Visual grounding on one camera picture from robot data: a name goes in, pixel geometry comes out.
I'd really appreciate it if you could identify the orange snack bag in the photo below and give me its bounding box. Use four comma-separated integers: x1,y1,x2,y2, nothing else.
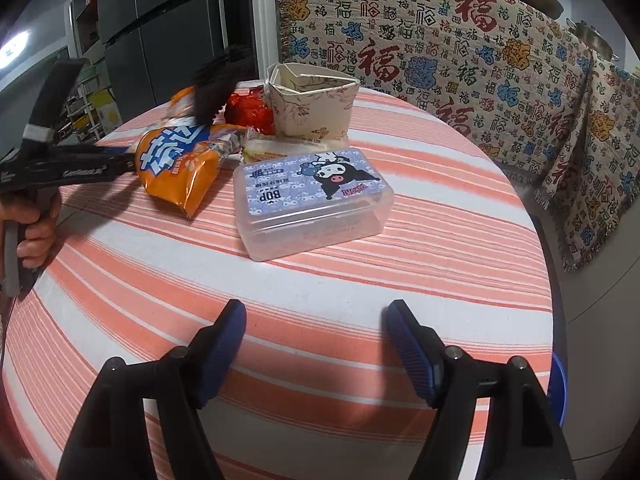
134,124,246,218

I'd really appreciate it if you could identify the black foam mesh sleeve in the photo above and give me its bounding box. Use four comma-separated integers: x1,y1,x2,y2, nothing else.
192,47,256,126

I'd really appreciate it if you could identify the clear plastic cartoon box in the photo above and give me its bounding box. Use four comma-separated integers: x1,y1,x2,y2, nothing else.
233,148,395,262

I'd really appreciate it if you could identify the floral paper cup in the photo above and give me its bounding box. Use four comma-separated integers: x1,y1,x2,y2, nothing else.
264,63,360,148

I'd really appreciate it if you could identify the orange clear snack wrapper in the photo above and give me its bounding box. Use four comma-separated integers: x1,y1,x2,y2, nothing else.
165,86,195,119

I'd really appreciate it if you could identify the blue plastic trash basket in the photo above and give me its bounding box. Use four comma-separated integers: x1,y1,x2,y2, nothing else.
548,352,567,427

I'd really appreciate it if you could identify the person's left hand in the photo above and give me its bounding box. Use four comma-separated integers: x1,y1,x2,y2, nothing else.
1,190,62,269

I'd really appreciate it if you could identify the white storage rack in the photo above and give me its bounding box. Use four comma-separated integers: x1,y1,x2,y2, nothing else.
58,75,104,143

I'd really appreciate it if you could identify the yellow cardboard box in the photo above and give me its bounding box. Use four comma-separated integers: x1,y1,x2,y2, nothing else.
89,88,122,134

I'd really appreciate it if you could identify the dark grey refrigerator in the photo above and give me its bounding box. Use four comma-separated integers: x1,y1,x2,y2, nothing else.
96,0,231,122

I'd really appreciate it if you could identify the striped pink white tablecloth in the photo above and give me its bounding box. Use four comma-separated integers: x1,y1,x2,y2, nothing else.
2,89,553,479

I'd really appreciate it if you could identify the crushed red soda can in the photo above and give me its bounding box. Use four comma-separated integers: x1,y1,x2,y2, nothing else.
224,86,276,136

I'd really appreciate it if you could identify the pale wrapped snack bar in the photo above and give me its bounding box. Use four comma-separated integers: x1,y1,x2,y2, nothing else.
242,136,349,164

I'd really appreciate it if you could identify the patterned fu character blanket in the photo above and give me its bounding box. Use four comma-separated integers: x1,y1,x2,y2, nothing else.
276,0,639,270

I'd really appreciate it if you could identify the steel pot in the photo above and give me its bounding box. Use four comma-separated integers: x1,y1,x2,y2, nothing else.
566,18,620,62

